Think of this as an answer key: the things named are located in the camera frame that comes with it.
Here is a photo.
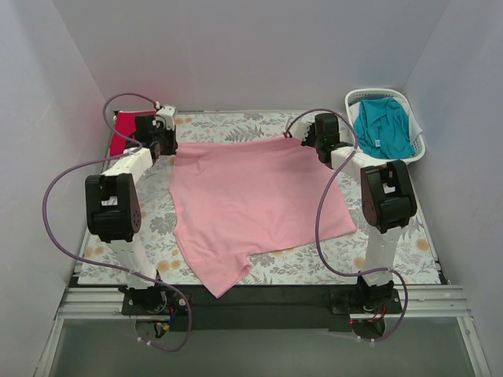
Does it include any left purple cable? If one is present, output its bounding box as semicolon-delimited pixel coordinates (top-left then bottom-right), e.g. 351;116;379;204
42;92;196;353

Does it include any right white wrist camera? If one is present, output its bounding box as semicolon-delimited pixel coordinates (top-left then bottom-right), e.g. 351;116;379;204
283;119;313;143

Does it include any folded red t shirt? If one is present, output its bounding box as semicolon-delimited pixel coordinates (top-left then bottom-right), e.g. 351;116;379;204
109;111;155;156

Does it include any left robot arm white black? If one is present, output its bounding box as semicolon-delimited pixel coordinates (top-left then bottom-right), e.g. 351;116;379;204
85;107;178;314

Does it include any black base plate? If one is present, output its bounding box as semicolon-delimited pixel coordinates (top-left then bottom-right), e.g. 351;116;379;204
119;284;402;332

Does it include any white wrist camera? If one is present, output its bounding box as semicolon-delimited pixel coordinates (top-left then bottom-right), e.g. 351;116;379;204
283;119;313;143
154;103;178;130

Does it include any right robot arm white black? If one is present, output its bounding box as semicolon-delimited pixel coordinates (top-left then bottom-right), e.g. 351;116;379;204
296;111;417;314

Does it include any pink t shirt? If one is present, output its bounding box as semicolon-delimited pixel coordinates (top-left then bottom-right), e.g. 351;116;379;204
169;137;357;297

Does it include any aluminium frame rail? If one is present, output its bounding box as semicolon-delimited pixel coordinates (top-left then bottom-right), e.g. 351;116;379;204
35;284;490;376

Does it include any white laundry basket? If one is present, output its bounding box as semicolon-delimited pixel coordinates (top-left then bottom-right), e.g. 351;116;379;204
344;88;428;170

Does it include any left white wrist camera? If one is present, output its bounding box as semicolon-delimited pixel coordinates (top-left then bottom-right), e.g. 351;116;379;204
154;103;178;130

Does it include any floral table mat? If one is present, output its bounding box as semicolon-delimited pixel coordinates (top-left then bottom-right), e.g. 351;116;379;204
76;112;442;287

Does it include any teal t shirt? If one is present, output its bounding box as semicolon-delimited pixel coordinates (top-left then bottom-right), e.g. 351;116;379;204
354;97;414;159

